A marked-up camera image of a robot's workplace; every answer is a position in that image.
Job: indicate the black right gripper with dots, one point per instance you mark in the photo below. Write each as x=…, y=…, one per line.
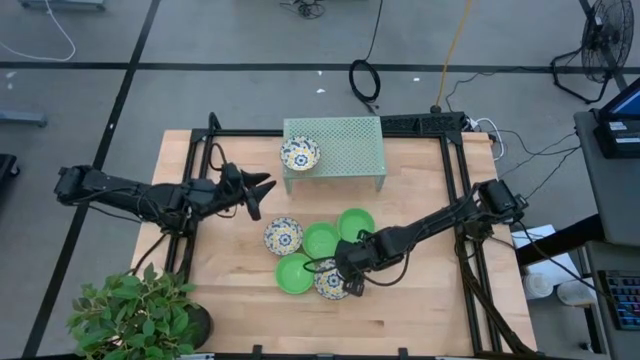
x=377, y=252

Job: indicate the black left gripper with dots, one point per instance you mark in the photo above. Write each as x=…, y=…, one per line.
x=232, y=192

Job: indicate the green plastic bowl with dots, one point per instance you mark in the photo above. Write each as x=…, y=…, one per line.
x=321, y=241
x=294, y=274
x=352, y=222

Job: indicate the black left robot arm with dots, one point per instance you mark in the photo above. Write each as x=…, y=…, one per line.
x=150, y=200

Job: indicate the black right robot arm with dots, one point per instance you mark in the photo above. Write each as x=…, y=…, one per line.
x=440, y=217

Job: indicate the pale green perforated metal shelf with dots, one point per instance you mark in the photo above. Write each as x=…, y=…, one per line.
x=350, y=145

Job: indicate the black table clamp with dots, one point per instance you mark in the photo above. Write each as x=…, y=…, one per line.
x=257, y=352
x=403, y=354

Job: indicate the green potted plant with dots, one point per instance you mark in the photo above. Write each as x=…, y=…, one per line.
x=135, y=320

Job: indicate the white round container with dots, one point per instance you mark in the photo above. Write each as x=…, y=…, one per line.
x=537, y=286
x=575, y=293

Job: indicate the black desk bar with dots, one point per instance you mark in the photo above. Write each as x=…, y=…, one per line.
x=542, y=248

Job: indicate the white sheet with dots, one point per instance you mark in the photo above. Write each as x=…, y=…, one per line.
x=550, y=267

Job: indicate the grey metal foot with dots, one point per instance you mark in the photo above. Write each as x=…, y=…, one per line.
x=22, y=119

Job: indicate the black floor object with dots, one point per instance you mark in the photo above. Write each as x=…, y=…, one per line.
x=6, y=167

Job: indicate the grey metal base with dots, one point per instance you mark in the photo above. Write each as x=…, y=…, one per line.
x=60, y=4

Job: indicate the black keyboard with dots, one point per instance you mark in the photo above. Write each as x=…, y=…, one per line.
x=622, y=300

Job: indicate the black device with white labels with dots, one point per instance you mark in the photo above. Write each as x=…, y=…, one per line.
x=607, y=147

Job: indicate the grey keyboard desk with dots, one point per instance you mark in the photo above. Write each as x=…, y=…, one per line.
x=622, y=345

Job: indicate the black monitor with blue screen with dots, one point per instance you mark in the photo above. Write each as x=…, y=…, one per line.
x=627, y=105

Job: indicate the black floor fan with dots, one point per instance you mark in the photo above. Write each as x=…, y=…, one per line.
x=614, y=35

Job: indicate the black aluminium table frame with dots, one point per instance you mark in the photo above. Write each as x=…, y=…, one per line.
x=240, y=133

